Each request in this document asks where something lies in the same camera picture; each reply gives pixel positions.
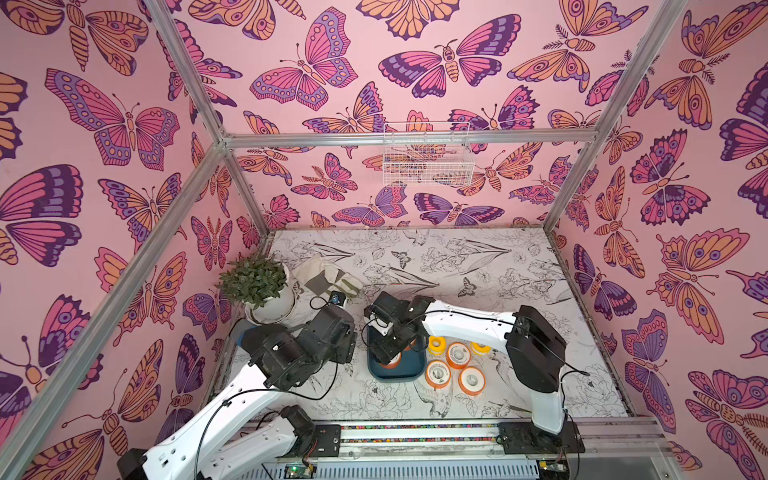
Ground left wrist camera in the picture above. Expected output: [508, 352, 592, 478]
[327, 291, 348, 308]

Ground white wire wall basket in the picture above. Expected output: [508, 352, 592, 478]
[380, 128, 475, 188]

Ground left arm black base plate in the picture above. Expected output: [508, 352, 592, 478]
[291, 424, 342, 459]

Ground orange sealing tape roll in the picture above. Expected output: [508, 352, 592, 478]
[458, 366, 486, 397]
[383, 354, 402, 369]
[445, 342, 472, 370]
[425, 360, 452, 389]

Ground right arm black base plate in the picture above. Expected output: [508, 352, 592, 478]
[496, 421, 586, 455]

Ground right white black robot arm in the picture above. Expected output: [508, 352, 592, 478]
[363, 292, 568, 434]

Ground black rubber glove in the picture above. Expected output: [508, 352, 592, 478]
[237, 326, 270, 352]

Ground green potted plant white pot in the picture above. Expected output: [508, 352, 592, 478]
[218, 254, 296, 324]

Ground teal plastic storage tray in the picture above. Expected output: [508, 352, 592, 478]
[367, 340, 427, 383]

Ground green circuit board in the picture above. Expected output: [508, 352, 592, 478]
[283, 463, 316, 480]

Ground yellow sealing tape roll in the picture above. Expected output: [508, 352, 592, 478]
[470, 342, 492, 356]
[427, 336, 447, 357]

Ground beige grey work glove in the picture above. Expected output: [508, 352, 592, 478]
[293, 256, 364, 299]

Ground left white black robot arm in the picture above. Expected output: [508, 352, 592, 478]
[117, 304, 356, 479]

